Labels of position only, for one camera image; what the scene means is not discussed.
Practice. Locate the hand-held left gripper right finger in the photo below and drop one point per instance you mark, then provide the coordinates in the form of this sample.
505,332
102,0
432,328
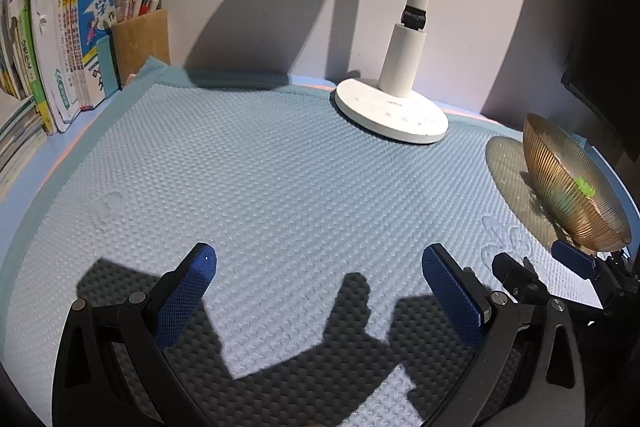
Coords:
452,297

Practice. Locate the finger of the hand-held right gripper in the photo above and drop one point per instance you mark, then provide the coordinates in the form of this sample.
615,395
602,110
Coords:
572,257
520,277

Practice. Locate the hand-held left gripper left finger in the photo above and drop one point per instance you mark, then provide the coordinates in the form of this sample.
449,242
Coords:
185,297

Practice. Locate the bright green fuzzy toy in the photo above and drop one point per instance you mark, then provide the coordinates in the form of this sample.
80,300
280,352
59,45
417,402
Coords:
584,188

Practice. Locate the amber ribbed glass bowl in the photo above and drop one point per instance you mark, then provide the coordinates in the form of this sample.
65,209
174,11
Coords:
555,167

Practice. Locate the blue textured desk mat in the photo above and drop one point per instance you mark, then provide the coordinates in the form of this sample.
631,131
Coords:
300,167

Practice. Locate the white desk lamp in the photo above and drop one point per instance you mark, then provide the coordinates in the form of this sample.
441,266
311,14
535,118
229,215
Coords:
390,112

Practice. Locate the black monitor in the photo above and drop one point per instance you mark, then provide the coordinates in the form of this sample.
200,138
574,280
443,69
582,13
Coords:
610,57

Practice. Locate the stack of flat books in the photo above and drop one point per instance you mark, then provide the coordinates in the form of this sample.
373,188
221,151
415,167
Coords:
20,137

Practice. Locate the light blue plastic holder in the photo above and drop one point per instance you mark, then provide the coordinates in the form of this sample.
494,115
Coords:
107,67

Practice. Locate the brown pen holder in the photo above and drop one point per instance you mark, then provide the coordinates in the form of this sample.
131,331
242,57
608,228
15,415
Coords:
142,47

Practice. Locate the row of upright books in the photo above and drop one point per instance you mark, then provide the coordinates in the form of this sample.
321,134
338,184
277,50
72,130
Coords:
55,32

